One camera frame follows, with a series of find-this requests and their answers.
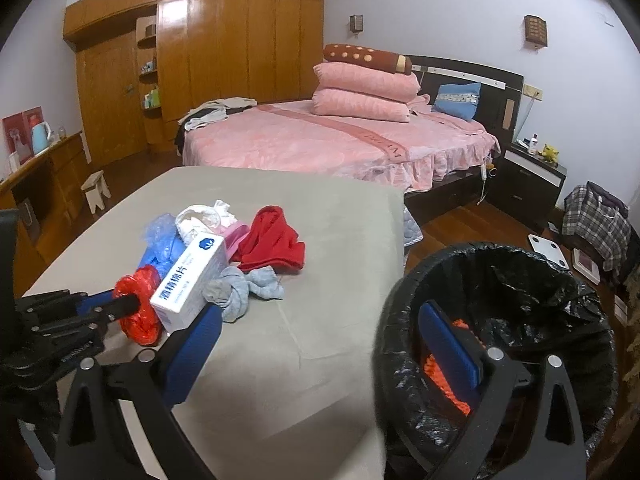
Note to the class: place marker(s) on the beige wall socket panel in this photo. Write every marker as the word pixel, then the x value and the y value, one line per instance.
pixel 532 93

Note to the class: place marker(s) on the light quilted cloth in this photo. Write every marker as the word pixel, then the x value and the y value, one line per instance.
pixel 411 225

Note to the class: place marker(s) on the wooden wardrobe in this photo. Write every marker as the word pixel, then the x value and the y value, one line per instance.
pixel 225 45

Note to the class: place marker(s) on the small wall lamp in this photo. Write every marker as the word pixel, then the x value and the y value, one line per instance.
pixel 356 24

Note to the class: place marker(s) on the bright pink cloth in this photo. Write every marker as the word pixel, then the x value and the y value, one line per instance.
pixel 236 241

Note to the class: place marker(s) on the white cardboard box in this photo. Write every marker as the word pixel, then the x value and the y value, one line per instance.
pixel 190 280

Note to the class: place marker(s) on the white bathroom scale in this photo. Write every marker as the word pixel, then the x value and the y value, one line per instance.
pixel 547 250

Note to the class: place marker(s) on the orange net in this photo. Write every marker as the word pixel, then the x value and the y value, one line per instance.
pixel 442 377

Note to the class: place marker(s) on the red gift box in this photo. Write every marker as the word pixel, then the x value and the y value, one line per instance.
pixel 15 135

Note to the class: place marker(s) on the plaid bag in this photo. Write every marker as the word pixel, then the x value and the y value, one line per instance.
pixel 595 225

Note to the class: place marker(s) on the dark wooden headboard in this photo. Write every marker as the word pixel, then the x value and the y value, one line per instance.
pixel 500 95

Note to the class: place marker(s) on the small white bottle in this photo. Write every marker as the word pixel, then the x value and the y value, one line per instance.
pixel 534 145

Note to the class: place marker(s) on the yellow plush toy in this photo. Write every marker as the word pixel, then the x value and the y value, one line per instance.
pixel 550 154

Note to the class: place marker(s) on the small bottles on shelf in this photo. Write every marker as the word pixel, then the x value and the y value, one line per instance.
pixel 148 66

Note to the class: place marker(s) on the drinking glass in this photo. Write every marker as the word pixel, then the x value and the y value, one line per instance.
pixel 62 133

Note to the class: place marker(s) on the grey paper bag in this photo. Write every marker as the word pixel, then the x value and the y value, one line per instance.
pixel 29 222

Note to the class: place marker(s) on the pile of clothes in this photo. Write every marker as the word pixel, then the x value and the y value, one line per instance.
pixel 210 112

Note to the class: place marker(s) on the red cloth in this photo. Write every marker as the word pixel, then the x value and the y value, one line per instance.
pixel 270 245

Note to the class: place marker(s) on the grey blue sock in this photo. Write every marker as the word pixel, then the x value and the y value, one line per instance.
pixel 235 292

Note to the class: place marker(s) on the dark bed frame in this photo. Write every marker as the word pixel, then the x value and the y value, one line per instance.
pixel 450 195

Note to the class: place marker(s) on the dark nightstand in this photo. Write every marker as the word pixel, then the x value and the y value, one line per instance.
pixel 525 190

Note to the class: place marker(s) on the pink bedspread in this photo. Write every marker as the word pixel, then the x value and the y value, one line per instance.
pixel 310 145

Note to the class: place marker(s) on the red plastic bag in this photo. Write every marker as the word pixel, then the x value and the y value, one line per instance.
pixel 145 322

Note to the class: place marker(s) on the blue cushion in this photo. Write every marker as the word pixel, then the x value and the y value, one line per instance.
pixel 457 101

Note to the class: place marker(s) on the bin with black liner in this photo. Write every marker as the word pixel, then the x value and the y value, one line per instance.
pixel 540 300

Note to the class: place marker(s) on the white tissue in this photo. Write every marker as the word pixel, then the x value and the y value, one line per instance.
pixel 196 220

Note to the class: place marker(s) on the brown dotted bolster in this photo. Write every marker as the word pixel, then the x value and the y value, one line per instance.
pixel 365 56

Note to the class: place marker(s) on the green bottles on shelf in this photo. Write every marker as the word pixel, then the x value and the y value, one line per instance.
pixel 152 99

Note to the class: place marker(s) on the large wall lamp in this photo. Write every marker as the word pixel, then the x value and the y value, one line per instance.
pixel 535 30

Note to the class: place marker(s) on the pink pillow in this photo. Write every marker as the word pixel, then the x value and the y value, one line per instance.
pixel 365 80
pixel 360 105

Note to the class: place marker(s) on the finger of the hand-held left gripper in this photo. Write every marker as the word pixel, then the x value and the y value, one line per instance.
pixel 97 301
pixel 107 312

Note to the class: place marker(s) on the wooden desk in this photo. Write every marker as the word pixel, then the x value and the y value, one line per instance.
pixel 55 190

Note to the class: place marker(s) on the blue plastic bag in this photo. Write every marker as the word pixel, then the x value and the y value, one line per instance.
pixel 160 250

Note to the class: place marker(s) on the white flat box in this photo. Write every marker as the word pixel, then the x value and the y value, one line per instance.
pixel 586 266

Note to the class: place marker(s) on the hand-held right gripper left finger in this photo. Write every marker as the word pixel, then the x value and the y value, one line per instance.
pixel 192 355

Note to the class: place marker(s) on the light blue kettle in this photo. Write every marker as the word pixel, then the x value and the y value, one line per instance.
pixel 41 135

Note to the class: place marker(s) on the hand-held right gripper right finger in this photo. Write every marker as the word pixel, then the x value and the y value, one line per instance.
pixel 450 345

